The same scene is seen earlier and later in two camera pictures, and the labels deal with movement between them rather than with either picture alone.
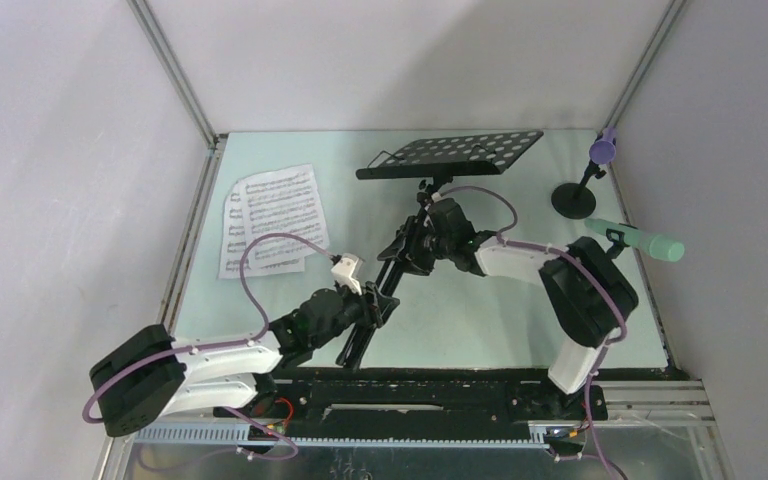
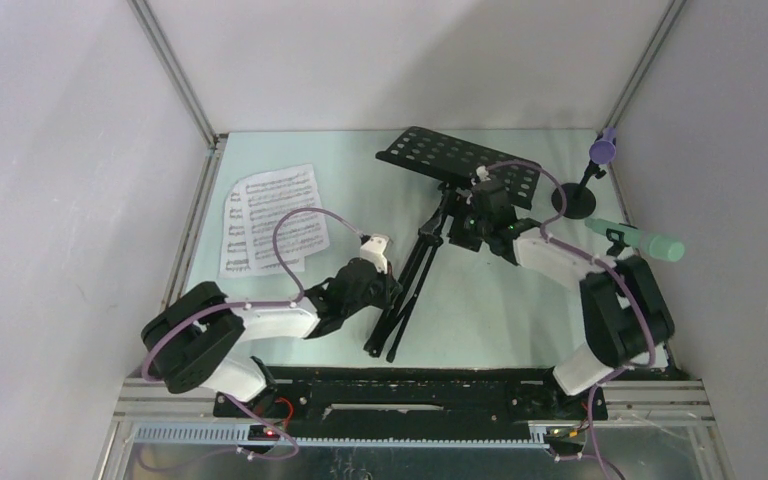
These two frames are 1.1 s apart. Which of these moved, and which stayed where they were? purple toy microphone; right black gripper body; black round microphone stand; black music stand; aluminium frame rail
Moved: right black gripper body; black music stand
Stayed: purple toy microphone; black round microphone stand; aluminium frame rail
